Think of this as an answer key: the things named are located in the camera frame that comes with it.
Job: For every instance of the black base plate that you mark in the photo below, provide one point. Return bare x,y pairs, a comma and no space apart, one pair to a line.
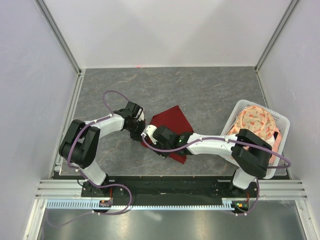
169,190

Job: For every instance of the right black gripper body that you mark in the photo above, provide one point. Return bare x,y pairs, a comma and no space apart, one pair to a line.
165,147

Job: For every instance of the right aluminium frame post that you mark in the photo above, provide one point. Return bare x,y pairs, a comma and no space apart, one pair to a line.
276,33

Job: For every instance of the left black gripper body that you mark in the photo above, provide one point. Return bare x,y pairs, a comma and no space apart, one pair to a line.
136,129

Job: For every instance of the floral peach cloth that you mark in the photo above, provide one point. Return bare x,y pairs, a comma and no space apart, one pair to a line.
260,122

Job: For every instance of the dark red cloth napkin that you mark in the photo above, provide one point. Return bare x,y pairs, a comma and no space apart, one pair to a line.
172,118

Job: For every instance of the white plastic laundry basket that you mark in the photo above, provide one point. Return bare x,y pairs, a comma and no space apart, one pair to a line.
282,122

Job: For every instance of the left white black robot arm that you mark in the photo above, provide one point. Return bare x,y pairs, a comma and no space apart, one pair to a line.
80,143

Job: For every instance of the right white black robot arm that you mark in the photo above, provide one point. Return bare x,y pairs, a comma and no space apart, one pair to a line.
244,149

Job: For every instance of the left aluminium frame post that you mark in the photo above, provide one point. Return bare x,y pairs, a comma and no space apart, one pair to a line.
58,35

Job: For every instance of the aluminium frame post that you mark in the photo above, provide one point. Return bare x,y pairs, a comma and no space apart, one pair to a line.
58,35
276,33

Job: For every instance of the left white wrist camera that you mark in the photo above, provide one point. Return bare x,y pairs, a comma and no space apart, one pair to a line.
140,115

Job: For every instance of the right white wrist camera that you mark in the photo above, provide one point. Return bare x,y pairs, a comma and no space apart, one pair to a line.
148,131

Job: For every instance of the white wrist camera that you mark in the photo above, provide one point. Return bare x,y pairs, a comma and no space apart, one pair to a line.
140,115
148,131

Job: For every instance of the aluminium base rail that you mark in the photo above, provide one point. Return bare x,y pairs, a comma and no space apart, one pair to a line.
49,189

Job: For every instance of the grey slotted cable duct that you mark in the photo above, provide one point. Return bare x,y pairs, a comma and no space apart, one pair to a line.
95,205

